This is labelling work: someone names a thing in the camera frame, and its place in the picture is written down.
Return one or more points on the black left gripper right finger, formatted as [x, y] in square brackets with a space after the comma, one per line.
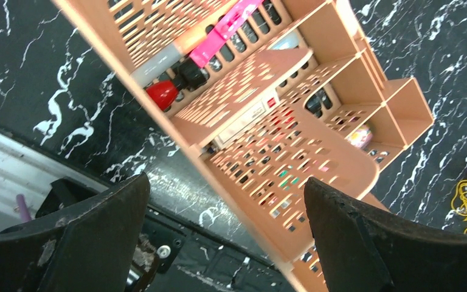
[363, 248]

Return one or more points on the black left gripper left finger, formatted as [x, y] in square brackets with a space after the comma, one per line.
[88, 246]

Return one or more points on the red black bottle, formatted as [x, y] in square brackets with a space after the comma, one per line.
[188, 76]

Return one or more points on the white box in organizer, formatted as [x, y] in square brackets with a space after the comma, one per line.
[251, 116]

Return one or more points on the pink plastic file organizer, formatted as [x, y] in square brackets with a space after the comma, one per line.
[318, 61]

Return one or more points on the pink marker pen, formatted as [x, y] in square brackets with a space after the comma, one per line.
[223, 31]

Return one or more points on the aluminium frame rail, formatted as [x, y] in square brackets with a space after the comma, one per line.
[24, 171]

